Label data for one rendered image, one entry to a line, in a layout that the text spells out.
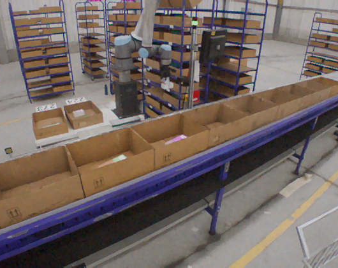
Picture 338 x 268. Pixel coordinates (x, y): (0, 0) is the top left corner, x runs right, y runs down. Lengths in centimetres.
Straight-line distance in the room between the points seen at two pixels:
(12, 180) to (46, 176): 18
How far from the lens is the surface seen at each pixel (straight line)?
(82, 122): 214
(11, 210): 114
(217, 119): 190
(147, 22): 200
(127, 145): 148
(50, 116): 245
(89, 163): 143
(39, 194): 111
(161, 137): 159
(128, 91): 221
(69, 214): 113
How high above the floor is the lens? 170
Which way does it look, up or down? 29 degrees down
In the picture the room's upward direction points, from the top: 1 degrees clockwise
